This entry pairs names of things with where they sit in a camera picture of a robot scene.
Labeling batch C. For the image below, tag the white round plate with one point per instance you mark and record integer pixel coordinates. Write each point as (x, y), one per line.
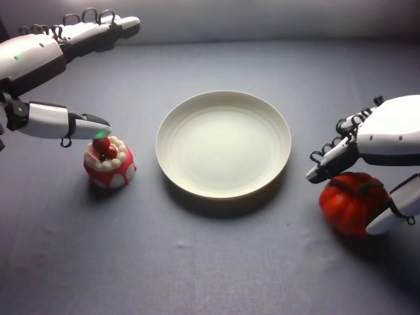
(226, 147)

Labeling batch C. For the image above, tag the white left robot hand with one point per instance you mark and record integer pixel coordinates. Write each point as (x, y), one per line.
(33, 59)

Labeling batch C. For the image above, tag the toy strawberry cake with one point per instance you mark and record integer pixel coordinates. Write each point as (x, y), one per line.
(108, 174)

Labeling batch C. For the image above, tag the grey table cloth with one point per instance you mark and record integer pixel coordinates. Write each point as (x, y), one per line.
(98, 262)

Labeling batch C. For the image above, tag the orange toy pumpkin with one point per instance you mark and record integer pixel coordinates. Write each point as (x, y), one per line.
(348, 203)

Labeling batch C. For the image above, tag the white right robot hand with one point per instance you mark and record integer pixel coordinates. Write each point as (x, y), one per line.
(393, 131)

